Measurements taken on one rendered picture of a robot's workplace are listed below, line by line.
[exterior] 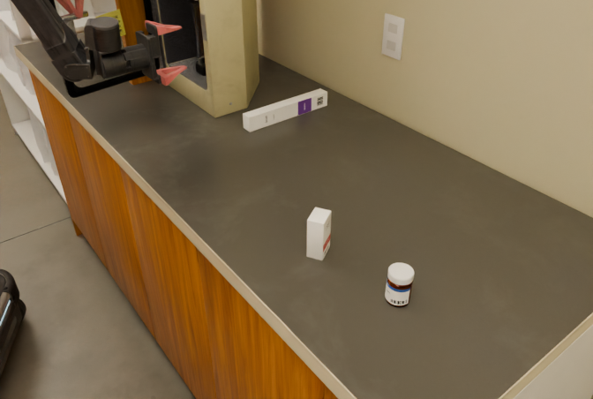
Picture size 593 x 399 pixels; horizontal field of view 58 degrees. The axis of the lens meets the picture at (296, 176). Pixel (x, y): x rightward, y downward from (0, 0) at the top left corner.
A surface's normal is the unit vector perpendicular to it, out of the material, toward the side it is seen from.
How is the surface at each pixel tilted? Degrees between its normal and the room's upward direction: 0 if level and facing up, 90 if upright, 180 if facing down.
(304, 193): 0
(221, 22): 90
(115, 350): 0
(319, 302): 0
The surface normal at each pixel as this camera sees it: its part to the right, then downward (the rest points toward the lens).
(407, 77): -0.79, 0.33
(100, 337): 0.00, -0.84
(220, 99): 0.61, 0.43
